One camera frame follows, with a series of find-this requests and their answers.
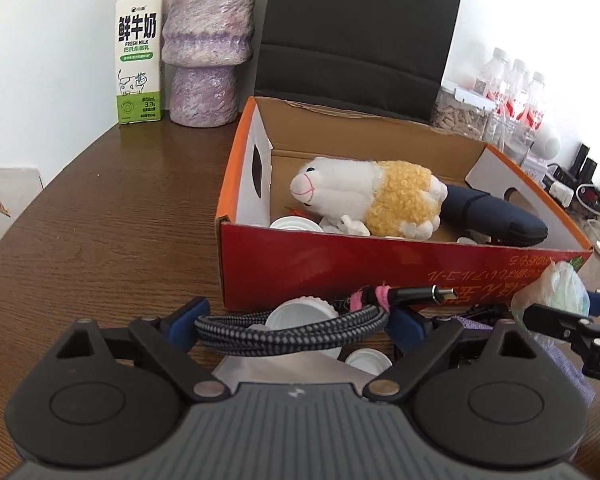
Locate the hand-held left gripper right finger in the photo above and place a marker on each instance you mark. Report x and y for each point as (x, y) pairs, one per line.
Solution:
(405, 327)

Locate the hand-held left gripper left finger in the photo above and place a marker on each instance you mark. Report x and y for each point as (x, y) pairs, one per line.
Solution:
(185, 325)

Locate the orange cardboard box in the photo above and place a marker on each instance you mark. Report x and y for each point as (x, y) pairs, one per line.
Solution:
(305, 265)

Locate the translucent plastic bag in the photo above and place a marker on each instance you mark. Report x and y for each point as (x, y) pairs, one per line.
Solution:
(555, 285)

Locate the translucent white plastic tub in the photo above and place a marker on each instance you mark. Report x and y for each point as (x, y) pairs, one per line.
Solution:
(290, 370)

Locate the dark blue pouch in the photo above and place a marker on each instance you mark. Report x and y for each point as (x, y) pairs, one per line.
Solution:
(495, 215)

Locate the white power adapter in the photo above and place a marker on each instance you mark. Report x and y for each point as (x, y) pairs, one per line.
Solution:
(560, 190)

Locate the white and yellow plush sheep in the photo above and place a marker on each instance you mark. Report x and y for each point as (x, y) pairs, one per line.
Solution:
(375, 195)

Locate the black upright device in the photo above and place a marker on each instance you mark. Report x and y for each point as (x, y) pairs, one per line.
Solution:
(582, 160)

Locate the white round speaker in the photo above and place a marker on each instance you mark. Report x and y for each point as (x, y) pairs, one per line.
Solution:
(549, 141)

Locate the clear jar of seeds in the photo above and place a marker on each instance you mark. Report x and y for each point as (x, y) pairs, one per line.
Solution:
(460, 110)

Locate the green and white milk carton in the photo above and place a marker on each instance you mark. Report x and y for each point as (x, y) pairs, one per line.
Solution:
(140, 60)

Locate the purple textured vase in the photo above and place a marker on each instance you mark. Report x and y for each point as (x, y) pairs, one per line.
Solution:
(207, 35)

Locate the black paper bag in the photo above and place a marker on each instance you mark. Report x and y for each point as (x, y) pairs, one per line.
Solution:
(360, 35)

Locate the white wall panel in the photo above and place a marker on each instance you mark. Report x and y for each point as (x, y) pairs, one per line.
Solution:
(5, 200)

